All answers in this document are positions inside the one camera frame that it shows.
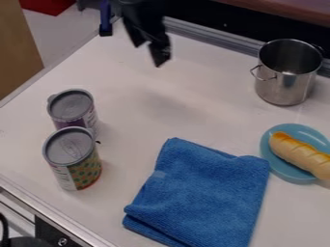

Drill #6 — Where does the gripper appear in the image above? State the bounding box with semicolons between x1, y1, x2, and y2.
116;11;174;69

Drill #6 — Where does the purple can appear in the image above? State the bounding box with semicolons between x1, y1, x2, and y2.
44;88;102;137

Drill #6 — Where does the orange green dotted can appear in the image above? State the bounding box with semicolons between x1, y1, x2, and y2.
41;125;105;192

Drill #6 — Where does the silver pot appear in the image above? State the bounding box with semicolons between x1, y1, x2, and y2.
248;38;325;107

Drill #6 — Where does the blue clamp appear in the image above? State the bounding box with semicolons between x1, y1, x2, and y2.
97;0;115;38

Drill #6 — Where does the red box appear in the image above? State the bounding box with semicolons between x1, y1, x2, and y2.
17;0;78;17

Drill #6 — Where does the brown wooden board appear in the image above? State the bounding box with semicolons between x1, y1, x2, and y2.
0;0;45;100

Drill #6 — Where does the blue cloth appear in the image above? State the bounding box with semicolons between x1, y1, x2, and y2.
121;137;272;247

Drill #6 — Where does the blue plate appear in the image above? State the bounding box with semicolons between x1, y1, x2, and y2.
259;123;330;185

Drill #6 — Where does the toy bread loaf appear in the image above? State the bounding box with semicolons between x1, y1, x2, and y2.
267;130;330;181

